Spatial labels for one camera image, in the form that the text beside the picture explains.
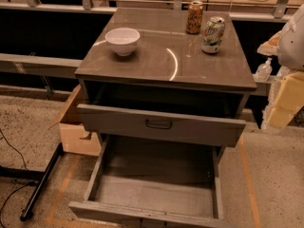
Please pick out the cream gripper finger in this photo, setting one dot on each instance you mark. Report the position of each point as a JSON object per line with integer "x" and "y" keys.
{"x": 269, "y": 48}
{"x": 286, "y": 99}

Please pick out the green white 7up can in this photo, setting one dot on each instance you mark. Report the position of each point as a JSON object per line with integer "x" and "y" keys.
{"x": 213, "y": 34}

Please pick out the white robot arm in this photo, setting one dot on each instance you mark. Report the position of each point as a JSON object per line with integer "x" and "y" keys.
{"x": 290, "y": 50}

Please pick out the orange patterned drink can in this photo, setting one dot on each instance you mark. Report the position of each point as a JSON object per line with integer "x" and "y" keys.
{"x": 194, "y": 19}

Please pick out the grey drawer cabinet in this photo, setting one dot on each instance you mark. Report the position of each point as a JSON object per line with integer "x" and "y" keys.
{"x": 168, "y": 71}

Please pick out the grey top drawer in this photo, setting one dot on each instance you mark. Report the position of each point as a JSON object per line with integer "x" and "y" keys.
{"x": 161, "y": 126}

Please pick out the grey open middle drawer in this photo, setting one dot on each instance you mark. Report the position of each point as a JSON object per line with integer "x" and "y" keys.
{"x": 142, "y": 183}

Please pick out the clear sanitizer bottle left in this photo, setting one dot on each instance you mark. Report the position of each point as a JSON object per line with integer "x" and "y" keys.
{"x": 263, "y": 72}

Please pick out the white ceramic bowl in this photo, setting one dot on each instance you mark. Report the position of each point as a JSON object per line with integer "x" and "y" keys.
{"x": 122, "y": 41}

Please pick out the cardboard box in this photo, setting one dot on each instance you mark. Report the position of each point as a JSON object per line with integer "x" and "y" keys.
{"x": 73, "y": 136}

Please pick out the black metal floor bar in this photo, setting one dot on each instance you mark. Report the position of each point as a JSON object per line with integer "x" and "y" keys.
{"x": 40, "y": 183}

